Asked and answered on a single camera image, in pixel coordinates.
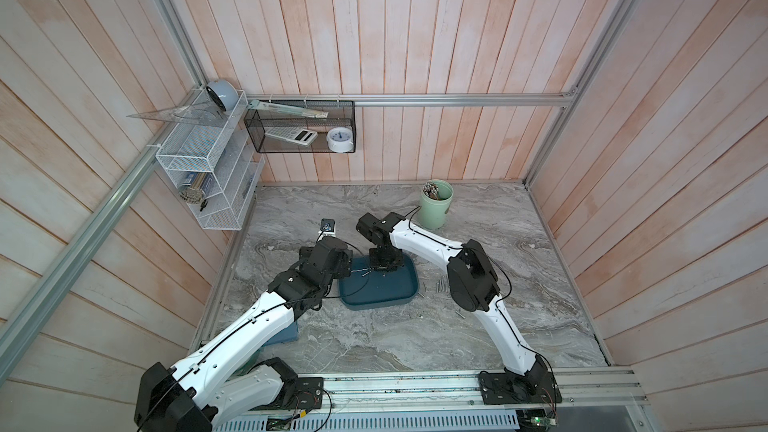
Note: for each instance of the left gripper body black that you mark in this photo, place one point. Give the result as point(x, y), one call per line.
point(343, 270)

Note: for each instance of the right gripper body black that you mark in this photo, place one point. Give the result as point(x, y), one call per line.
point(383, 262)

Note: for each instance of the teal plastic storage tray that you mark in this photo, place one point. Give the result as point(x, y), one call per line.
point(378, 289)

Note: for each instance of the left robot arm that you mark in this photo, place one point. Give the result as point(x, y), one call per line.
point(203, 391)

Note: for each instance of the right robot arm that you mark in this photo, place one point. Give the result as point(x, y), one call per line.
point(527, 376)

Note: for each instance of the removed screws on table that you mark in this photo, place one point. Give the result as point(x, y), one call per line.
point(437, 292)

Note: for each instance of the screws in green cup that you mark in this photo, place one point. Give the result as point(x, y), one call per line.
point(432, 191)

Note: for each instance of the mint green cup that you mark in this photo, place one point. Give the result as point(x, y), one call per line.
point(433, 214)

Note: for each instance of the white tape roll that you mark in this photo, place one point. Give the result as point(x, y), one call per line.
point(340, 140)

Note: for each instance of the white calculator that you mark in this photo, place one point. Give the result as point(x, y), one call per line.
point(294, 135)

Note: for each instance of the metal roll in rack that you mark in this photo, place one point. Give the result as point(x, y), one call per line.
point(195, 187)

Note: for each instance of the green ruler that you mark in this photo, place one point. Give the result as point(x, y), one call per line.
point(276, 108)

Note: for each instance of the clear triangle ruler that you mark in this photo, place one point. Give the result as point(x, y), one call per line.
point(201, 114)

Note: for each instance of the grey round alarm clock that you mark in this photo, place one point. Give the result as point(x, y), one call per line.
point(223, 94)

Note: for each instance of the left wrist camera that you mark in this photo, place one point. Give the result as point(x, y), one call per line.
point(327, 228)

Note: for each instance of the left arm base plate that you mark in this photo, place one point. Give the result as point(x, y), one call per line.
point(303, 393)

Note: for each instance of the black mesh wall basket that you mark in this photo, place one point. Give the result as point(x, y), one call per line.
point(302, 126)

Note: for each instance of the white wire shelf rack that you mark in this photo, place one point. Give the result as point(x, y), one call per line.
point(228, 154)

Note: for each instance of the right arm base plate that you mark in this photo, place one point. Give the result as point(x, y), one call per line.
point(506, 388)

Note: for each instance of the aluminium front rail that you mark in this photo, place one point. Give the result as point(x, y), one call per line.
point(459, 390)

